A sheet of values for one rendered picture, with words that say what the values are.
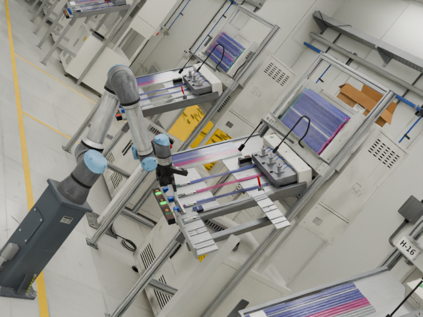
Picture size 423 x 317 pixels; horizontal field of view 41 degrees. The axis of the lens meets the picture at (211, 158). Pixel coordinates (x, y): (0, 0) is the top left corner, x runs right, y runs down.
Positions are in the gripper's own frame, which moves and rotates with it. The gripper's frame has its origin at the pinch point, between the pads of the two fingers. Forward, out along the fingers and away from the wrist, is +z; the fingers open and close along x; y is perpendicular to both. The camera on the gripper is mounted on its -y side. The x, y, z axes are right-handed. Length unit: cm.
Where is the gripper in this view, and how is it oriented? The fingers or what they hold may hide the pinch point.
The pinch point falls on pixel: (174, 194)
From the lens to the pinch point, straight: 302.4
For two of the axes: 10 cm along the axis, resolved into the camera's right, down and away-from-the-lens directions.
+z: 0.9, 8.7, 4.9
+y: -9.4, 2.4, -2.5
